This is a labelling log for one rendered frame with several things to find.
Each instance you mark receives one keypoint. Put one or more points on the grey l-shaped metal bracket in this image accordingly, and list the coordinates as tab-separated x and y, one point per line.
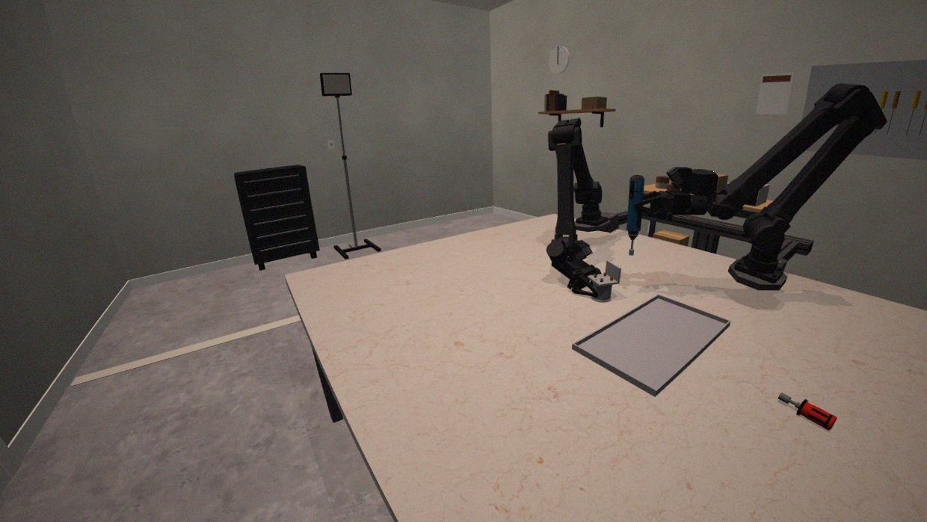
612	270

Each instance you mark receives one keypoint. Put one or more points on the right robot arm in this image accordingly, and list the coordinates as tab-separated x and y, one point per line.
571	156

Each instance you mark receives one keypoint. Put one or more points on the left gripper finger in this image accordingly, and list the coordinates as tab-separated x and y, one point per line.
652	205
659	206

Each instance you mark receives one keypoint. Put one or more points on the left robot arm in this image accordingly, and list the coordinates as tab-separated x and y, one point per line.
765	233

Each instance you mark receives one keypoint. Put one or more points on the red-handled nut driver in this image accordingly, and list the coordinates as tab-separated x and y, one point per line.
811	412

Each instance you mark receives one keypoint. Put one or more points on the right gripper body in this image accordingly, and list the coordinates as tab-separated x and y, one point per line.
586	271

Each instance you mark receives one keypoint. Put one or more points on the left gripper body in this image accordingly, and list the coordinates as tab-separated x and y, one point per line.
668	208

